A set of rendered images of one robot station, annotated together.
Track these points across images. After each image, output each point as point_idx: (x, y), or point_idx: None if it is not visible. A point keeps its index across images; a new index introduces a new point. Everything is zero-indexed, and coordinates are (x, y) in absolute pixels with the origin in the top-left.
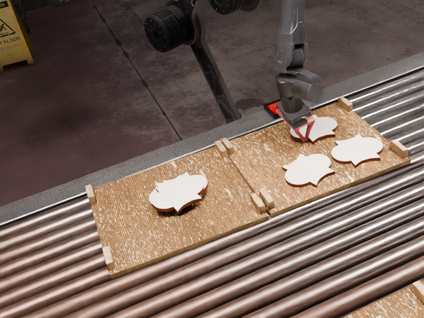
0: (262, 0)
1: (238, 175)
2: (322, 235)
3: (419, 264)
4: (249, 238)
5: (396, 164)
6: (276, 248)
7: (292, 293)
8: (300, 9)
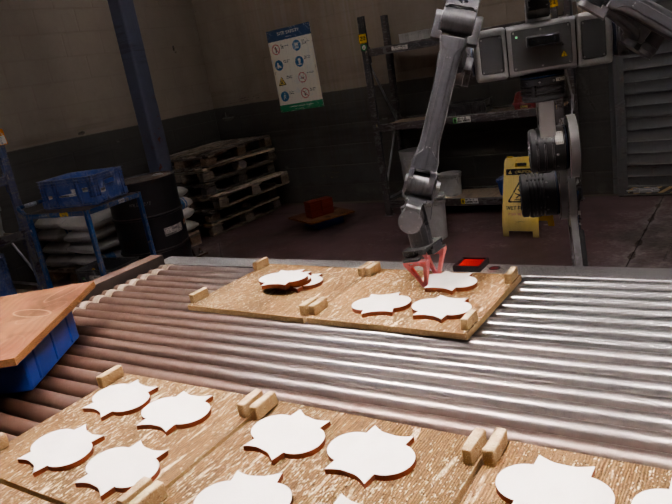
0: (579, 165)
1: (342, 289)
2: (309, 349)
3: (309, 397)
4: None
5: (446, 332)
6: (271, 339)
7: None
8: (431, 133)
